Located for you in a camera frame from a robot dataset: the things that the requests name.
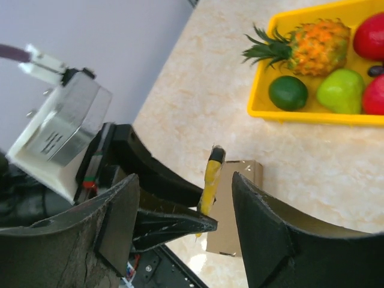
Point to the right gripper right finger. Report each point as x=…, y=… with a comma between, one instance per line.
x=284, y=247

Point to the red apple back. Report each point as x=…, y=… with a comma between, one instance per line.
x=368, y=38

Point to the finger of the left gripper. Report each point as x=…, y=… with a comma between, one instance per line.
x=153, y=229

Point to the yellow utility knife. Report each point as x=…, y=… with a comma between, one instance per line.
x=212, y=176

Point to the dark green lime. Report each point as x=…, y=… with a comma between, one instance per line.
x=288, y=93

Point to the purple grape bunch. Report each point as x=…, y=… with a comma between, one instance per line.
x=376, y=70

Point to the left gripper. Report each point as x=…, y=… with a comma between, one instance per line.
x=34, y=188

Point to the brown cardboard express box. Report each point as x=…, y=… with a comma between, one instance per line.
x=225, y=240

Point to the red apple front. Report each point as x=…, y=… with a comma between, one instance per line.
x=372, y=101

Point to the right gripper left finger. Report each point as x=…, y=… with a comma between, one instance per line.
x=85, y=246

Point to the red apple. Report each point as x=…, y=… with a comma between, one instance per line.
x=372, y=101
x=368, y=38

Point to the green pear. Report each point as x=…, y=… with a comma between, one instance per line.
x=341, y=92

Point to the toy pineapple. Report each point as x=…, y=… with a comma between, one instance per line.
x=310, y=49

